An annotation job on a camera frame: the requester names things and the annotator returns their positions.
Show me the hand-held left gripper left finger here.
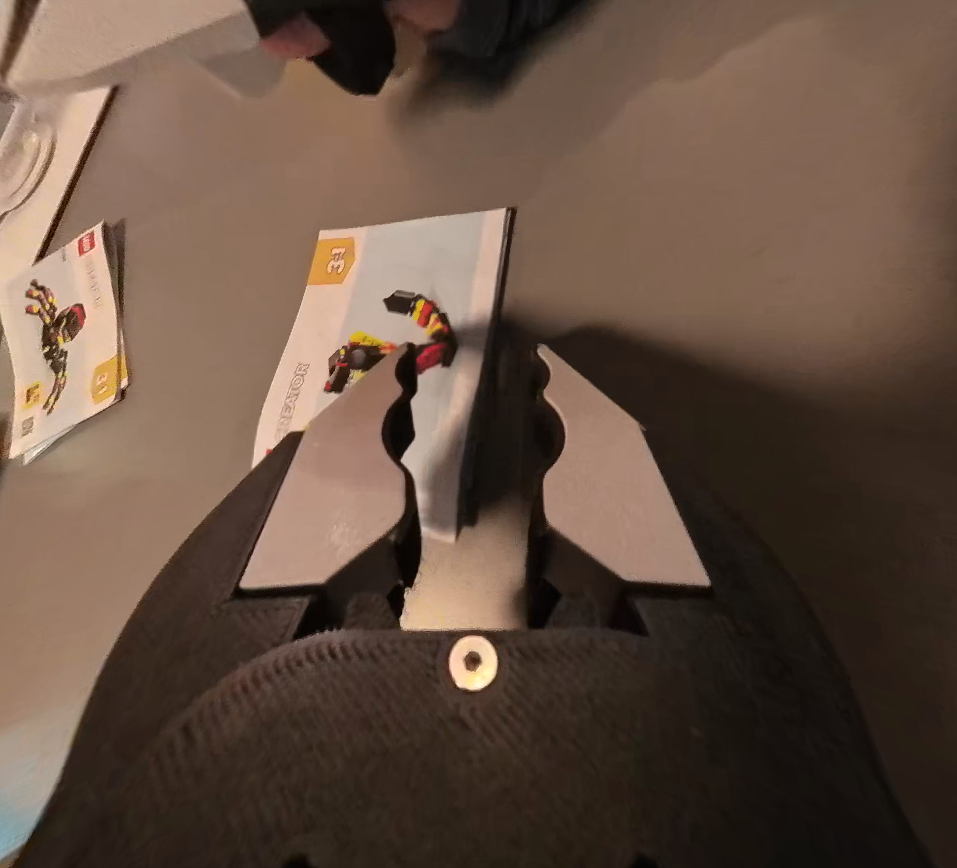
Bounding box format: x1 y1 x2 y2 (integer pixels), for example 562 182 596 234
238 343 420 596

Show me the clear stand with white base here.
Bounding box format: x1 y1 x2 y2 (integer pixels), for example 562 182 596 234
0 87 117 264

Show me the spider instruction booklet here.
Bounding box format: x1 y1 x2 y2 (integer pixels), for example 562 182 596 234
0 220 130 465

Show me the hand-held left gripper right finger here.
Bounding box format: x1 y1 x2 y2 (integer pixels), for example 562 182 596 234
527 345 711 596

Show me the snake instruction booklet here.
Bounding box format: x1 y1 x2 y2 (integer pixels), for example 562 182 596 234
253 209 517 546

